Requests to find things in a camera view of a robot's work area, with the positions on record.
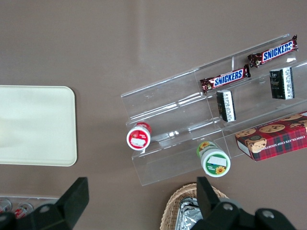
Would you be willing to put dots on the Snickers chocolate bar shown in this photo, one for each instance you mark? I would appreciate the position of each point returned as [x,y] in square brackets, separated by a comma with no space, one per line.
[226,77]
[273,52]

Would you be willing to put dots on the light wicker basket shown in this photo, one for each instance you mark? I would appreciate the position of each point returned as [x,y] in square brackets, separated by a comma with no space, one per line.
[175,198]

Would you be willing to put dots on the green lid yogurt cup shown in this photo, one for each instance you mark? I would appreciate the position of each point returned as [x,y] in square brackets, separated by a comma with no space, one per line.
[215,163]

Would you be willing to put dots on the clear acrylic bottle rack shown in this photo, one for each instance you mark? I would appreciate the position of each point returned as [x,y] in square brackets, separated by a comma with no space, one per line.
[28,197]

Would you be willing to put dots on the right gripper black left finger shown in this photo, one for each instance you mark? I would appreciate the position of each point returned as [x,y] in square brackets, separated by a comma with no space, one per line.
[69,206]

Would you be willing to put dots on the cream plastic serving tray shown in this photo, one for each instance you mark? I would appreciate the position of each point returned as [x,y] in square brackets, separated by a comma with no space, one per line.
[36,124]

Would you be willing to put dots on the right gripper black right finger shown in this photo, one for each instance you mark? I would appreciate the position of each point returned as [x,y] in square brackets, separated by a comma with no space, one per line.
[225,215]

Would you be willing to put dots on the aluminium foil tray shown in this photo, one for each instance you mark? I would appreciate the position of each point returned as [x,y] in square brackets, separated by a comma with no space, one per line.
[188,213]

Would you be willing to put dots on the small black carton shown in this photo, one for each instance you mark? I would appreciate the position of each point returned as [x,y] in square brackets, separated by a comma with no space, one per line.
[225,106]
[280,82]

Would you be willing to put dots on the red tartan cookie box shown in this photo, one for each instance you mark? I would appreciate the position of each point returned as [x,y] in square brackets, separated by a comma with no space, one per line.
[275,136]

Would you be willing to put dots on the clear acrylic stepped shelf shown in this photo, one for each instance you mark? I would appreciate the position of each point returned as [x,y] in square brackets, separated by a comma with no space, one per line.
[172,112]

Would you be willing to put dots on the red lid yogurt cup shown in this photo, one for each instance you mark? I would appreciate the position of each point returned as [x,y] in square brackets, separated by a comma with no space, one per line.
[138,139]

